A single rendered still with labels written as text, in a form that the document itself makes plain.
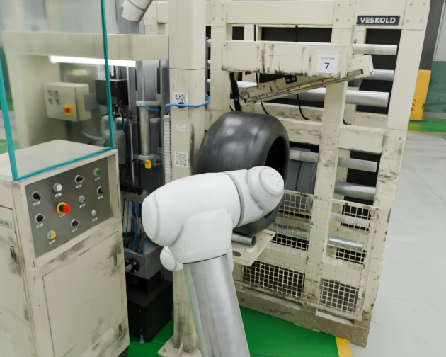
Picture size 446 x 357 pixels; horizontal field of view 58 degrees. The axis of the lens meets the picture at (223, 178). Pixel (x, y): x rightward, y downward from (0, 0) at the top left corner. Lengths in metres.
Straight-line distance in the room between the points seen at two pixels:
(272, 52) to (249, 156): 0.58
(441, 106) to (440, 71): 0.88
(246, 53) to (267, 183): 1.26
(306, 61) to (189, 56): 0.54
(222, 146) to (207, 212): 0.91
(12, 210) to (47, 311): 0.48
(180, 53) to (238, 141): 0.51
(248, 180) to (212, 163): 0.84
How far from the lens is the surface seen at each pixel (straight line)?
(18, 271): 1.89
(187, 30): 1.90
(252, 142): 1.69
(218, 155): 1.70
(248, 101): 2.21
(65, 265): 1.93
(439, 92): 11.56
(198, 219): 0.81
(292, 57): 1.97
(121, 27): 2.47
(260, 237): 2.15
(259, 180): 0.87
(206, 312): 0.85
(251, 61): 2.04
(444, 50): 11.55
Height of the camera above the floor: 1.80
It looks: 19 degrees down
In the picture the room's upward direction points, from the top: 2 degrees clockwise
